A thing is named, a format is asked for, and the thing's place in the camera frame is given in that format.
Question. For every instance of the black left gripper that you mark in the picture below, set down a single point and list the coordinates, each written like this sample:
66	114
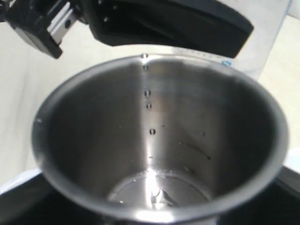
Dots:
40	23

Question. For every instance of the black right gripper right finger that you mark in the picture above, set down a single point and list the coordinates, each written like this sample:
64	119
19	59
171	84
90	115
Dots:
278	204

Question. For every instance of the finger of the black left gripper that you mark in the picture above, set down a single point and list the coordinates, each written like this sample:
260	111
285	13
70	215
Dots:
202	25

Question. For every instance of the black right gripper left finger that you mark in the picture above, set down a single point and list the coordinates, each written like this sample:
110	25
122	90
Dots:
29	199

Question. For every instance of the clear plastic measuring container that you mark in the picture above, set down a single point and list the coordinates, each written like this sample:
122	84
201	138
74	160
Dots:
267	17

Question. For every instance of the stainless steel cup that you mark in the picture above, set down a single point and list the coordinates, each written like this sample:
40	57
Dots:
160	139

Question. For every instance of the white rectangular plastic tray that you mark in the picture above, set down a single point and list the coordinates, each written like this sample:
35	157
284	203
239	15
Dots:
292	161

